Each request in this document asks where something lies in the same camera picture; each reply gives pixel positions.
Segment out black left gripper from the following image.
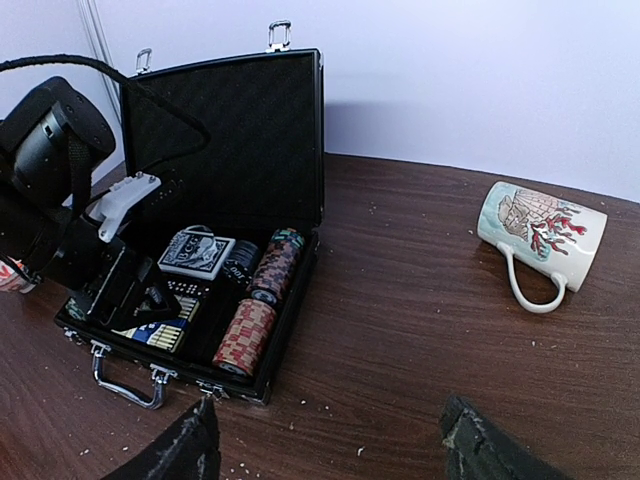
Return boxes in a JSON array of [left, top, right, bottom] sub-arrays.
[[64, 238, 181, 330]]

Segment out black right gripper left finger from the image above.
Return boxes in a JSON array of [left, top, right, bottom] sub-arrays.
[[112, 397, 221, 479]]

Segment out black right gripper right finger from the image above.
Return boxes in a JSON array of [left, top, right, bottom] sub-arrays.
[[439, 395, 569, 480]]

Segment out blue yellow texas holdem box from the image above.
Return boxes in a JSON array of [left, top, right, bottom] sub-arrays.
[[114, 296, 201, 353]]

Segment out blue white playing card box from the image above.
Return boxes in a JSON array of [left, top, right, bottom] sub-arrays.
[[158, 225, 236, 281]]

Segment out dark poker chip stack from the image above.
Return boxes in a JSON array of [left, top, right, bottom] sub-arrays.
[[222, 240, 261, 287]]

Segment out red black poker chip stack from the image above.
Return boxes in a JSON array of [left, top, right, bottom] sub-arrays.
[[212, 239, 304, 377]]

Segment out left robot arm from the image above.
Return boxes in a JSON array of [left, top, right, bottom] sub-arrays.
[[1, 76, 181, 331]]

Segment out black poker set case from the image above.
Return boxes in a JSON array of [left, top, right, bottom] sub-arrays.
[[56, 41, 325, 409]]

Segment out red dice row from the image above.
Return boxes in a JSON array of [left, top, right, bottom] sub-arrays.
[[167, 279, 211, 299]]

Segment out multicolour poker chip row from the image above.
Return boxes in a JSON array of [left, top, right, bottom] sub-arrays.
[[65, 297, 87, 321]]

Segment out red white patterned bowl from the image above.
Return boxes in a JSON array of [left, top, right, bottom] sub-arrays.
[[1, 259, 38, 294]]

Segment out small poker chip stack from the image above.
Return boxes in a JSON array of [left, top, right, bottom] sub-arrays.
[[271, 228, 305, 250]]

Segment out white mug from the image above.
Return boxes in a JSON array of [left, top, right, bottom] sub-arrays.
[[477, 181, 608, 314]]

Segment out aluminium frame post left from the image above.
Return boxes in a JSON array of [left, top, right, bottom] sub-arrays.
[[76, 0, 119, 104]]

